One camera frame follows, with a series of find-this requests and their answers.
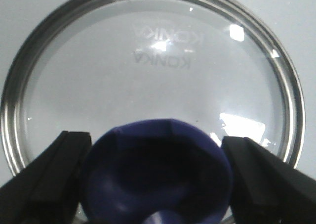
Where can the glass lid with blue knob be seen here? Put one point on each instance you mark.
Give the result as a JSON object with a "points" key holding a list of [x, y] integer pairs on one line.
{"points": [[92, 65]]}

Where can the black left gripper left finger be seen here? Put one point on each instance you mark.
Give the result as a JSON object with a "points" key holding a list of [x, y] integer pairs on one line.
{"points": [[47, 190]]}

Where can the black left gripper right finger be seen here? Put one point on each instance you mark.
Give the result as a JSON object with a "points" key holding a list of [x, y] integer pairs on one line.
{"points": [[266, 189]]}

